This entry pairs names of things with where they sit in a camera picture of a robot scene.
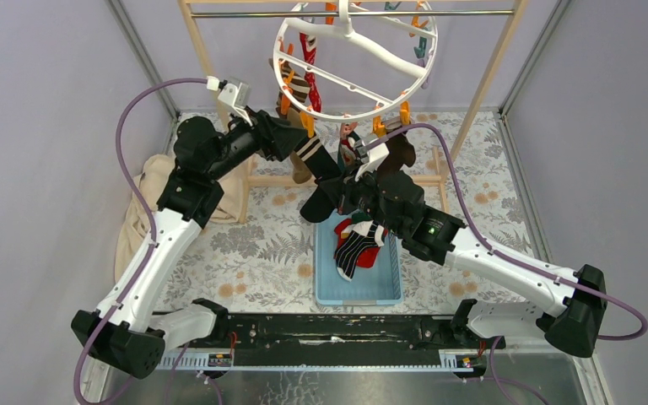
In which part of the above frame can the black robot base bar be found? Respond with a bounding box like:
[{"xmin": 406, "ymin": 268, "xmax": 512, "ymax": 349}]
[{"xmin": 190, "ymin": 312, "xmax": 506, "ymax": 369}]

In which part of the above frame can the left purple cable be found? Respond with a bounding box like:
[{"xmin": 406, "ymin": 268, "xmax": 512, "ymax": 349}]
[{"xmin": 73, "ymin": 77, "xmax": 213, "ymax": 405}]

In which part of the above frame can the plain red sock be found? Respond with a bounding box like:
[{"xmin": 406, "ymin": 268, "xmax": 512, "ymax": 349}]
[{"xmin": 333, "ymin": 219, "xmax": 392, "ymax": 269}]

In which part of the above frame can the red patterned sock pair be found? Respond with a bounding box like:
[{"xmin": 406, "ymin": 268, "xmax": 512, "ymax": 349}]
[{"xmin": 299, "ymin": 32, "xmax": 322, "ymax": 112}]

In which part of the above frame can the wooden drying rack frame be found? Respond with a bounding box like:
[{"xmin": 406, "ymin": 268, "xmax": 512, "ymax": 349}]
[{"xmin": 177, "ymin": 0, "xmax": 529, "ymax": 224}]

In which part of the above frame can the beige crumpled cloth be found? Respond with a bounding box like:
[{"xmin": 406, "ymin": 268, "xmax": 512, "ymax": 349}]
[{"xmin": 114, "ymin": 154, "xmax": 247, "ymax": 280}]

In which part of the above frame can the purple cable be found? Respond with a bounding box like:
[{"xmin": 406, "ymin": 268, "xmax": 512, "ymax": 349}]
[
  {"xmin": 73, "ymin": 77, "xmax": 213, "ymax": 405},
  {"xmin": 357, "ymin": 122, "xmax": 648, "ymax": 342}
]

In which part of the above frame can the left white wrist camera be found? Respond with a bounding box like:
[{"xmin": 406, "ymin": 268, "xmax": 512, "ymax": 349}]
[{"xmin": 206, "ymin": 76, "xmax": 253, "ymax": 127}]

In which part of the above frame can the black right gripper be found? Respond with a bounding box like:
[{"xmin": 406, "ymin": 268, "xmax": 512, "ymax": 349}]
[{"xmin": 321, "ymin": 159, "xmax": 404, "ymax": 236}]

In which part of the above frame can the dark green sock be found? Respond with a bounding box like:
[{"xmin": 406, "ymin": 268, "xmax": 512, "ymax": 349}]
[{"xmin": 351, "ymin": 210, "xmax": 381, "ymax": 225}]

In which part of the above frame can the white round clip hanger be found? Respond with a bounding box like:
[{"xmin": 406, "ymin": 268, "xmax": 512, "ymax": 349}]
[{"xmin": 272, "ymin": 1, "xmax": 439, "ymax": 125}]

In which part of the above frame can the light blue plastic basket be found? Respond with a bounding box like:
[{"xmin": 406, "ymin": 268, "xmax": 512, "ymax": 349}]
[{"xmin": 314, "ymin": 212, "xmax": 403, "ymax": 306}]

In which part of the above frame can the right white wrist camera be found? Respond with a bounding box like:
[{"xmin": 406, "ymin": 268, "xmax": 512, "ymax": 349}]
[{"xmin": 354, "ymin": 135, "xmax": 389, "ymax": 181}]

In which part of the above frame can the black sock with beige stripes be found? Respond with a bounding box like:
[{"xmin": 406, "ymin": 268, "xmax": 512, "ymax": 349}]
[{"xmin": 291, "ymin": 135, "xmax": 341, "ymax": 224}]

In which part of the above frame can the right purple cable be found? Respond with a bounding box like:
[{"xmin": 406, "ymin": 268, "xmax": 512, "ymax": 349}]
[{"xmin": 357, "ymin": 122, "xmax": 648, "ymax": 342}]

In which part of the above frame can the dark brown sock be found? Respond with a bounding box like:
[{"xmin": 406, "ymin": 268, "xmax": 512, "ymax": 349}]
[{"xmin": 376, "ymin": 132, "xmax": 416, "ymax": 179}]

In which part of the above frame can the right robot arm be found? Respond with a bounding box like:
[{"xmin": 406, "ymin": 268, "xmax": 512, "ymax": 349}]
[{"xmin": 317, "ymin": 171, "xmax": 608, "ymax": 358}]

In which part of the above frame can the tan brown sock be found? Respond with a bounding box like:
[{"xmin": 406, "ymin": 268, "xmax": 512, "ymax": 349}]
[{"xmin": 275, "ymin": 62, "xmax": 311, "ymax": 184}]

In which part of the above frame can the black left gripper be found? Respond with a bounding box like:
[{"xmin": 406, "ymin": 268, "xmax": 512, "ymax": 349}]
[{"xmin": 204, "ymin": 104, "xmax": 306, "ymax": 181}]

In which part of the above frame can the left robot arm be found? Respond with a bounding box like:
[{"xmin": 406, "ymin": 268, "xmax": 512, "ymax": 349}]
[{"xmin": 71, "ymin": 111, "xmax": 309, "ymax": 379}]

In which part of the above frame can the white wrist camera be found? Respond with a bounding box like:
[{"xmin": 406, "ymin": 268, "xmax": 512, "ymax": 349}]
[
  {"xmin": 354, "ymin": 135, "xmax": 389, "ymax": 181},
  {"xmin": 206, "ymin": 76, "xmax": 253, "ymax": 127}
]

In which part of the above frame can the dark teal sock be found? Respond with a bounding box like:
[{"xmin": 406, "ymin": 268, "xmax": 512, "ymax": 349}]
[{"xmin": 337, "ymin": 130, "xmax": 361, "ymax": 173}]

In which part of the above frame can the black striped sock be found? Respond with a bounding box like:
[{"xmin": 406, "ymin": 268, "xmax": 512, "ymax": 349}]
[{"xmin": 333, "ymin": 220, "xmax": 387, "ymax": 282}]

